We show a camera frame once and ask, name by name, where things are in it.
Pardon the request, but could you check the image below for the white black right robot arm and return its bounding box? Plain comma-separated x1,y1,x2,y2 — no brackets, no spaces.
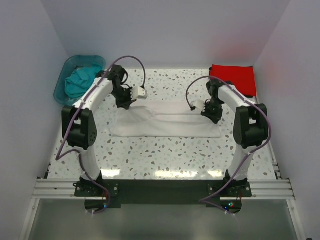
201,79,270,197

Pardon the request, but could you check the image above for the red folded t shirt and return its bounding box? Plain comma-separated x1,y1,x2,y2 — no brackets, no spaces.
209,64,257,96

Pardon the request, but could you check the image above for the aluminium frame rail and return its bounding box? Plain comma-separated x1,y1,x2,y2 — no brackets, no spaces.
32,179,295,200

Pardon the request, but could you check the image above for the teal crumpled t shirt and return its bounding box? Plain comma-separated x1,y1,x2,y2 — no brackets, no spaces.
64,62,103,99

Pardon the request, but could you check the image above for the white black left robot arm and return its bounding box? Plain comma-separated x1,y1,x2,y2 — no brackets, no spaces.
61,65,135,196

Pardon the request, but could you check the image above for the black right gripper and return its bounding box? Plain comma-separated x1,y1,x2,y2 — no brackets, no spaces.
201,98,224,124

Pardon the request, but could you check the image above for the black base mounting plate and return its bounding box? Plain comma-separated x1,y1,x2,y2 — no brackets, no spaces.
73,179,253,214

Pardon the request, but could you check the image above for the teal plastic bin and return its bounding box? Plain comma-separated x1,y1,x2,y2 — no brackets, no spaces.
53,55,106,106

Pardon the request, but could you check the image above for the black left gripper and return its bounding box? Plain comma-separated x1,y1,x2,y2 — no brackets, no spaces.
111,86,137,110

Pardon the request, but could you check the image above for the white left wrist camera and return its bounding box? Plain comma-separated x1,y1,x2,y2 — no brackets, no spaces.
130,86,148,101

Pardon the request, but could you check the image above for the white t shirt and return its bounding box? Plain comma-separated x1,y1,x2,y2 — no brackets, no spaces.
111,100,221,138

